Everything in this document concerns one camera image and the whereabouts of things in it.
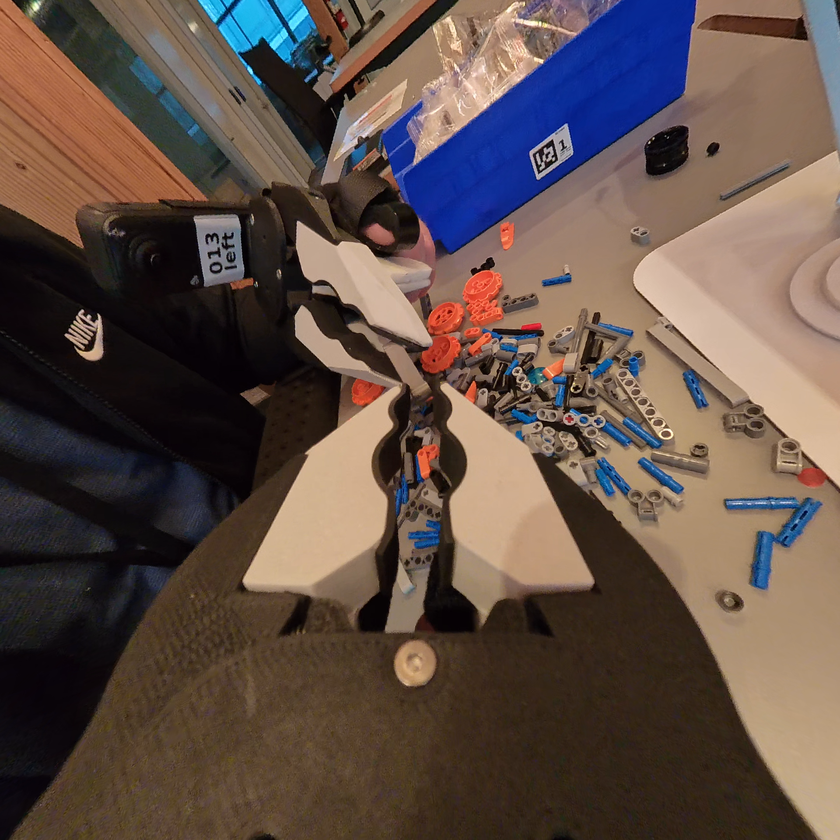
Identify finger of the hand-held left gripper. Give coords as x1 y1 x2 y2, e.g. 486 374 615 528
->
294 220 435 350
293 295 411 391

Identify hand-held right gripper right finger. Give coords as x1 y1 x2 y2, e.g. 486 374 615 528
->
436 382 596 630

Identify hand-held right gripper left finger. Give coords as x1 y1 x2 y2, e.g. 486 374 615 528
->
241 384 411 627

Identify pile of building pieces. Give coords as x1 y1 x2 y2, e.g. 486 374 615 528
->
351 220 829 592

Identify person's left forearm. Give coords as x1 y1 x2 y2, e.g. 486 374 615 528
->
217 282 342 388

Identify black office chair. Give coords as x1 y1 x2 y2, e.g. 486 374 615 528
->
239 36 339 158

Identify clear plastic parts bag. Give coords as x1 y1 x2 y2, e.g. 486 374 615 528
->
407 0 621 161

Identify person's blue jeans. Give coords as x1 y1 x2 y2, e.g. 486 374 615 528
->
0 394 250 657

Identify blue storage bin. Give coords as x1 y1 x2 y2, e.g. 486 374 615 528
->
382 0 697 256

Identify black wheel hub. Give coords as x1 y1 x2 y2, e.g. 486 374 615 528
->
644 125 691 177

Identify grey axle rod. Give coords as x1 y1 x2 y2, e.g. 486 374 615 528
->
720 161 791 201

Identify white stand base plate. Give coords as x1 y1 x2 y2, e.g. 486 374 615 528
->
633 151 840 490

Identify metal stand bracket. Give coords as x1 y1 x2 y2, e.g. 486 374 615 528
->
802 0 840 211

